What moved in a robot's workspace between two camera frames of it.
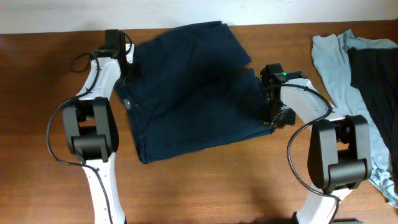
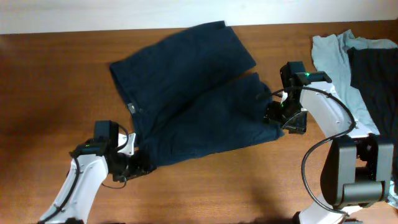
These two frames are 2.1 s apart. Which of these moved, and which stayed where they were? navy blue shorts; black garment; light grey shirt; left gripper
Moved: left gripper
Stayed: black garment; light grey shirt; navy blue shorts
